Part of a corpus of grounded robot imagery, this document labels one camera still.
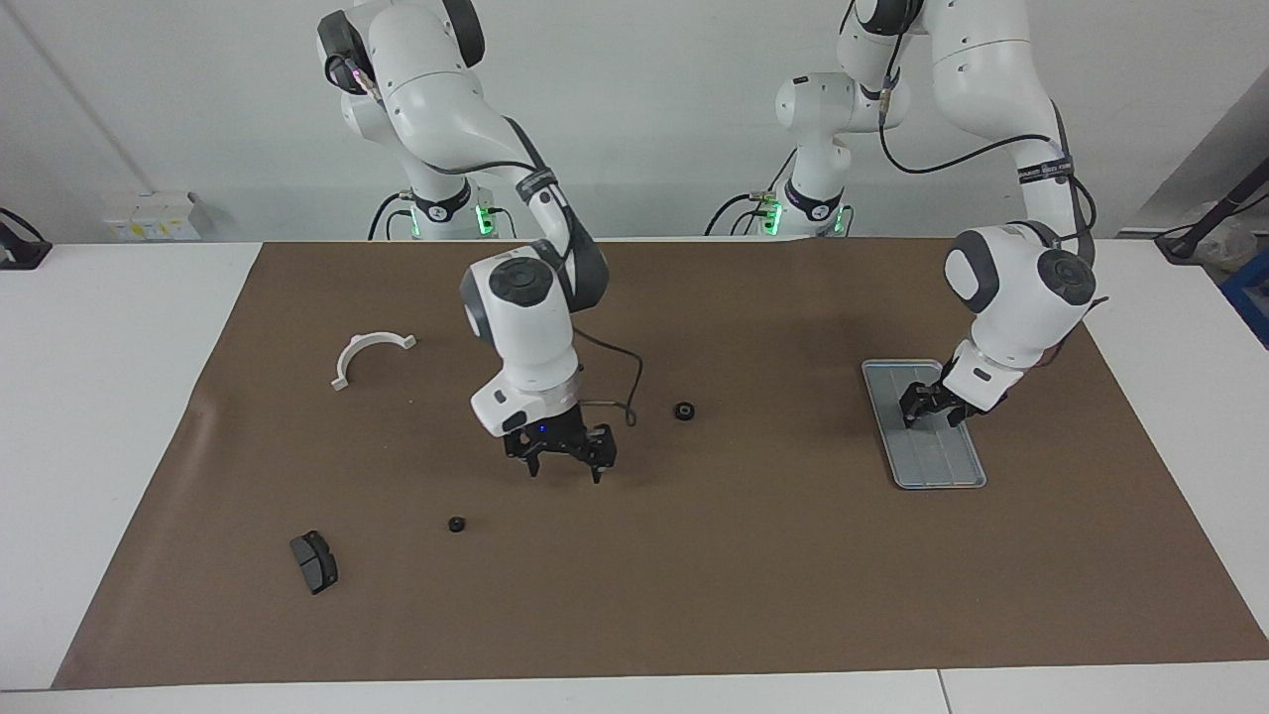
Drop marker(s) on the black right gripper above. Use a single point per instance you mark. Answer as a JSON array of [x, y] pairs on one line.
[[560, 436]]

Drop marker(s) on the black clamp mount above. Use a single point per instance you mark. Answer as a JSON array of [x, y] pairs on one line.
[[20, 248]]

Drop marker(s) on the silver metal tray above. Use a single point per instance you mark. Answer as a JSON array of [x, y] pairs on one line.
[[937, 461]]

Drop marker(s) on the brown table mat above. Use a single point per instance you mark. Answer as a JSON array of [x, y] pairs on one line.
[[694, 595]]

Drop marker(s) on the large black bearing gear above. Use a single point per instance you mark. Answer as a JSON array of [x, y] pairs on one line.
[[678, 411]]

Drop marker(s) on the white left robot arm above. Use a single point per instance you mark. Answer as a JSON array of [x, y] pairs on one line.
[[991, 69]]

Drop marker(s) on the clear plastic bag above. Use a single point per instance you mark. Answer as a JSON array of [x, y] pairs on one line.
[[1229, 243]]

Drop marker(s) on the white curved plastic bracket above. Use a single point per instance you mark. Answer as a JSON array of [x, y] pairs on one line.
[[349, 354]]

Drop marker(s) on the blue crate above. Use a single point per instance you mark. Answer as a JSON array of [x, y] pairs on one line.
[[1251, 297]]

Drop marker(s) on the grey brake pad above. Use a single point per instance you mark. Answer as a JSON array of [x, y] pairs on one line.
[[314, 562]]

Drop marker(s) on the black stand pole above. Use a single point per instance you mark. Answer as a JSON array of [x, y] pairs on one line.
[[1214, 213]]

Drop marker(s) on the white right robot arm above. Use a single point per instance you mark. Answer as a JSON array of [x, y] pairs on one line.
[[516, 327]]

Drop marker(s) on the white labelled box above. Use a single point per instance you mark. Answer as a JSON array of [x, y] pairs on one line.
[[149, 216]]

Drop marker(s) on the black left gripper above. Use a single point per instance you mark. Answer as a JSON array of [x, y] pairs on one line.
[[957, 399]]

